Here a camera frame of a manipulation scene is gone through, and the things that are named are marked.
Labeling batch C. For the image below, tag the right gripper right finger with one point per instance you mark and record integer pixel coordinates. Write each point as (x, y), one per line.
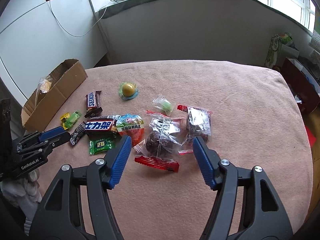
(263, 215)

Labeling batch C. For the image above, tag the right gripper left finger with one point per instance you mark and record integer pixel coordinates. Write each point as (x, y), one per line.
(59, 216)

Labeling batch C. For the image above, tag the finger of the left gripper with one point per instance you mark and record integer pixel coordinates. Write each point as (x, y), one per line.
(52, 133)
(31, 143)

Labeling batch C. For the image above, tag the black candy packet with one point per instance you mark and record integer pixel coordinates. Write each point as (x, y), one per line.
(78, 133)

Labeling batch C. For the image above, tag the light green candy packet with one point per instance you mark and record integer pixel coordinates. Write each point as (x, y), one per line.
(72, 119)

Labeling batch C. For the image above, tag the dark green candy packet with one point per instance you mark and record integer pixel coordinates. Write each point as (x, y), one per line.
(101, 145)

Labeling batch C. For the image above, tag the Chinese Snickers bar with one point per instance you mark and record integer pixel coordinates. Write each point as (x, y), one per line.
(102, 125)

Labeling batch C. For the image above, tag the brown Snickers bar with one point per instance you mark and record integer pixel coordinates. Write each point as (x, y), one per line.
(93, 107)

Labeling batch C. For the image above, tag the cracker pack clear wrapper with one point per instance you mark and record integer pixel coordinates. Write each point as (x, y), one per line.
(43, 86)

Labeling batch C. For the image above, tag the quail egg snack pouch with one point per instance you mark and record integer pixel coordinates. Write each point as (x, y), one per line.
(131, 125)

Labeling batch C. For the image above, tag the yellow ball candy green wrapper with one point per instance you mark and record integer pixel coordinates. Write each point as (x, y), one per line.
(128, 90)

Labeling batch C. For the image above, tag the green candy clear wrapper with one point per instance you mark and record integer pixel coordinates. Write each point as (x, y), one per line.
(163, 104)

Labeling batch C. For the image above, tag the dried fruit red clear packet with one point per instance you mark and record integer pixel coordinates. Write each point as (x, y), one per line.
(198, 123)

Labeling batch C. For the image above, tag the yellow candy packet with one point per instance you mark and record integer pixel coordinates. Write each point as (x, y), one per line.
(65, 119)

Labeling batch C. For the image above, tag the brown cardboard box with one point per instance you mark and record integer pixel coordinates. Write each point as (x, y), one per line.
(40, 108)

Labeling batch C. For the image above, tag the white cloth glove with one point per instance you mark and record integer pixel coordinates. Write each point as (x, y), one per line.
(24, 193)

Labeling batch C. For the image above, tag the white cabinet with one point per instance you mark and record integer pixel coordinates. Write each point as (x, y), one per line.
(37, 42)

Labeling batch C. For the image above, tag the dark red box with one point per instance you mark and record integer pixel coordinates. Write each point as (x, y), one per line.
(302, 85)

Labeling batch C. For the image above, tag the green shopping bag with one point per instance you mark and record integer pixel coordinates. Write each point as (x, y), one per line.
(281, 47)

